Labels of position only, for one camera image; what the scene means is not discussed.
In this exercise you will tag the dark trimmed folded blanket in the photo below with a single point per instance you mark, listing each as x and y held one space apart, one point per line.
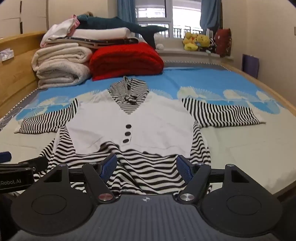
111 42

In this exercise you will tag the cream wardrobe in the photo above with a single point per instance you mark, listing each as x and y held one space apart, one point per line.
23 16

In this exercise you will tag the blue cream printed bed sheet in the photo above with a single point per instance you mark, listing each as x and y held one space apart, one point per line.
231 143

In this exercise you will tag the window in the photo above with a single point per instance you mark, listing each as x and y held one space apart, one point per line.
168 14

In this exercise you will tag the yellow duck plush toy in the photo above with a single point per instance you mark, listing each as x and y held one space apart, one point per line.
190 41

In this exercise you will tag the blue curtain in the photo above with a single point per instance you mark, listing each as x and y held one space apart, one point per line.
209 16
126 10

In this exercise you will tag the pink white folded cloth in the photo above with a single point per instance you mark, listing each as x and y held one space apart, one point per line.
60 30

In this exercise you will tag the dark red cushion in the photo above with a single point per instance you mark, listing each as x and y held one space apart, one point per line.
223 42

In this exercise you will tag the white folded blanket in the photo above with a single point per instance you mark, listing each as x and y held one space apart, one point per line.
104 33

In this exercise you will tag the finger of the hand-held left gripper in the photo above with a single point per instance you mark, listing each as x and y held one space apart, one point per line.
5 157
37 164

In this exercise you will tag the white window sill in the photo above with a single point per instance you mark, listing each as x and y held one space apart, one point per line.
185 55

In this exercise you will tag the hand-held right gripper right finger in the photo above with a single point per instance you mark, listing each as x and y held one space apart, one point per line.
185 169

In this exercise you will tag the white plush toy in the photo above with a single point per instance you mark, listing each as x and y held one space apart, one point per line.
159 44

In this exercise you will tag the teal shark plush toy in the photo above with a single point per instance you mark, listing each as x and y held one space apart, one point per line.
104 22

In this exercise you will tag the black white striped shirt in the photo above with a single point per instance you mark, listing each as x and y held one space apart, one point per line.
148 120

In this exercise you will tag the tissue packet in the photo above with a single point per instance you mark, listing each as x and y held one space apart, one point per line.
6 55

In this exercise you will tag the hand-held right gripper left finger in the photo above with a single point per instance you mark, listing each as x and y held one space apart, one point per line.
108 167

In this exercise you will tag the red folded blanket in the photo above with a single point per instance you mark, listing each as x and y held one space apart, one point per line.
127 60

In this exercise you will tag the cream folded quilt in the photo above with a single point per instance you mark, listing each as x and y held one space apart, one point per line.
60 64

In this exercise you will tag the yellow smiling plush toy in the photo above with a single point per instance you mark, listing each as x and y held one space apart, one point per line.
204 40

